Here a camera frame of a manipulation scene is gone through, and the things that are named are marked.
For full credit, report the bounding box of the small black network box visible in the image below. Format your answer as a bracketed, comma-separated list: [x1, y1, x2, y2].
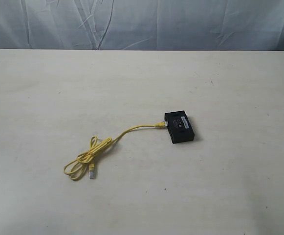
[164, 110, 195, 144]

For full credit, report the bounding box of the yellow ethernet cable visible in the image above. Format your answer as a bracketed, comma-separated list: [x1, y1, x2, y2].
[63, 119, 168, 182]

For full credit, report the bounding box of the white backdrop cloth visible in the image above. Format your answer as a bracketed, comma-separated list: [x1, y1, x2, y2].
[0, 0, 284, 50]

